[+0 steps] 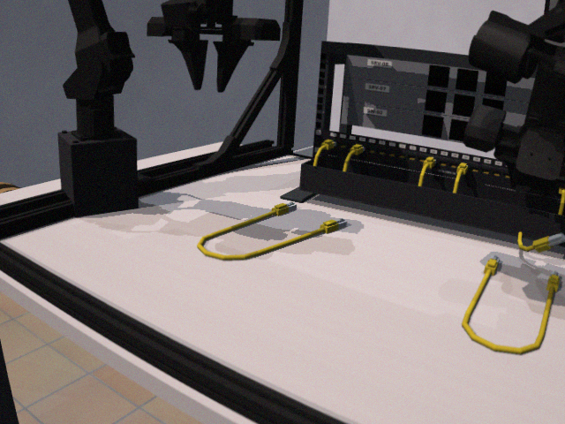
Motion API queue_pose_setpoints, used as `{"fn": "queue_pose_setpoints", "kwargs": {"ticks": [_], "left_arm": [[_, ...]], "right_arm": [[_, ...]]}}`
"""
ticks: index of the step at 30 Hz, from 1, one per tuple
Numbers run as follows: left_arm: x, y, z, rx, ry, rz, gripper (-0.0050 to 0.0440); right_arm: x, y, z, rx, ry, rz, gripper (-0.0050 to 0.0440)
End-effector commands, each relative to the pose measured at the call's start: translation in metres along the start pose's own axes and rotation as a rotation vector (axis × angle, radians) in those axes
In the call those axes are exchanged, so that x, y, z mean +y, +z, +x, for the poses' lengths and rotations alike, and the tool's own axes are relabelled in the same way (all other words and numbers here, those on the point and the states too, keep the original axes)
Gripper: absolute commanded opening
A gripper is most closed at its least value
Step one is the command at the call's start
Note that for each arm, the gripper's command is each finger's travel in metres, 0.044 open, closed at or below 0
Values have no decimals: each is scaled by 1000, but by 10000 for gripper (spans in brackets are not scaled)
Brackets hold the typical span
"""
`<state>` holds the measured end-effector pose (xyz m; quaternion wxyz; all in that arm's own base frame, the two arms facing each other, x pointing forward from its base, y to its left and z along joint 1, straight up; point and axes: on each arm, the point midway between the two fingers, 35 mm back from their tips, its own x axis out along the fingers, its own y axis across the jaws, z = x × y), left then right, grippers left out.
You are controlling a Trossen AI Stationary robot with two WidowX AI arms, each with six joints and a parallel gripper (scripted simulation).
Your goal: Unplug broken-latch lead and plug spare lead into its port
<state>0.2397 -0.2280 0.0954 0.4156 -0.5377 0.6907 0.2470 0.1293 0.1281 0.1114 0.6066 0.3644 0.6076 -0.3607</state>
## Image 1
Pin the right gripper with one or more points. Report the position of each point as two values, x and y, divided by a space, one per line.
194 50

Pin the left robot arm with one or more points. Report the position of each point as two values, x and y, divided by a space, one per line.
503 48

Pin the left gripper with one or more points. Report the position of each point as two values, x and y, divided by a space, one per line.
486 125

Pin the black rack frame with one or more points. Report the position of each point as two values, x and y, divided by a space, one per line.
418 108

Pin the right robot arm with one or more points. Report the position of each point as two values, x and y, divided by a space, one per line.
104 60

